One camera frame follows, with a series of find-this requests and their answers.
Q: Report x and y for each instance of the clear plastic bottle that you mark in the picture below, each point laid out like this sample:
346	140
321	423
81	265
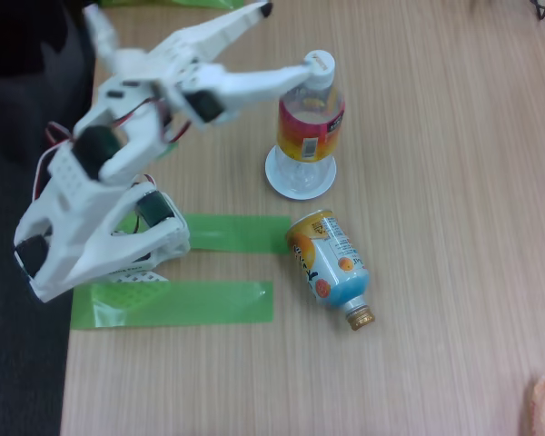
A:
309	131

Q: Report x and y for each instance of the orange juice bottle can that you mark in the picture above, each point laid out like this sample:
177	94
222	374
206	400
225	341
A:
331	268

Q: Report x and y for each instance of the green plastic sheet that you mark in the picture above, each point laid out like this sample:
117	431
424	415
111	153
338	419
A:
163	2

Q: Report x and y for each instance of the white round plate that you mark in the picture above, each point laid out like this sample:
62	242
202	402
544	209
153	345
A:
272	175

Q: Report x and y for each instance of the short green tape strip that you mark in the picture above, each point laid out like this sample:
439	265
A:
240	234

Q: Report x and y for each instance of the long green tape strip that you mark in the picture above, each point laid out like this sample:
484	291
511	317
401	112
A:
200	303

